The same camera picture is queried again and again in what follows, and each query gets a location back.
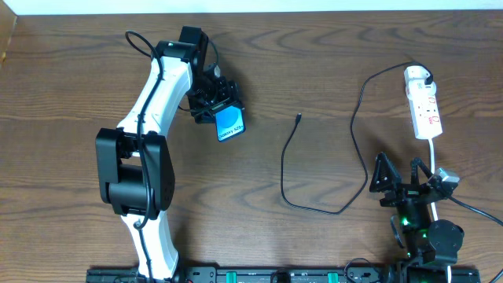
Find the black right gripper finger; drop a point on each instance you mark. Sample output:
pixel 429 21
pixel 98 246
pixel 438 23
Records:
pixel 386 177
pixel 416 165

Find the blue Galaxy smartphone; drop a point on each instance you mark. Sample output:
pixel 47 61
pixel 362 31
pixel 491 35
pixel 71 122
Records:
pixel 229 123

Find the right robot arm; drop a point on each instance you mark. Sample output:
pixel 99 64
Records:
pixel 432 245

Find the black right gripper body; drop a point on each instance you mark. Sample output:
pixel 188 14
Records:
pixel 405 192

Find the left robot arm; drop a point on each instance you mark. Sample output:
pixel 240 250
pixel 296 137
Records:
pixel 134 168

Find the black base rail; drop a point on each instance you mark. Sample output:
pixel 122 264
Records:
pixel 359 274

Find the white USB charger plug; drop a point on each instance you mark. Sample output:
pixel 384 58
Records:
pixel 415 77

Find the white power strip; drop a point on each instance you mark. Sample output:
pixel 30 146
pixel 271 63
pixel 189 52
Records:
pixel 424 112

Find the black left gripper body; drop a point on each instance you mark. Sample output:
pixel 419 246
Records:
pixel 214 106

